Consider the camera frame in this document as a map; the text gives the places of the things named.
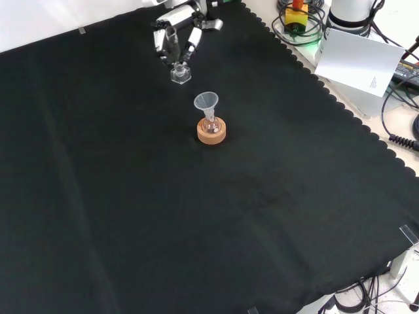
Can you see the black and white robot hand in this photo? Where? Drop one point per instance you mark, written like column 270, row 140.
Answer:
column 175, row 15

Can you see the clear glass graduated cylinder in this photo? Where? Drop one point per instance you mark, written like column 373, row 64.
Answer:
column 180, row 76

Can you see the clear glass round-bottom flask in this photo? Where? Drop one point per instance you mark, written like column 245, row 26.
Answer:
column 211, row 125

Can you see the clear plastic funnel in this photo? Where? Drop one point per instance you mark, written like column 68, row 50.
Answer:
column 205, row 100

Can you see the clear tape piece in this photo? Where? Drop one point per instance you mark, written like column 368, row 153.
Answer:
column 253, row 310
column 410, row 233
column 82, row 30

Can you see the yellow stop button box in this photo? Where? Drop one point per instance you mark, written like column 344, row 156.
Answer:
column 295, row 19

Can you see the black bench cloth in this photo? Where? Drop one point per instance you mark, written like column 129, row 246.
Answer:
column 131, row 196

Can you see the white box under board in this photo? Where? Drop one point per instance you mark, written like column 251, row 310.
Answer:
column 357, row 98

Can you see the black power adapter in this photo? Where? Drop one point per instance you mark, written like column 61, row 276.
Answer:
column 407, row 73

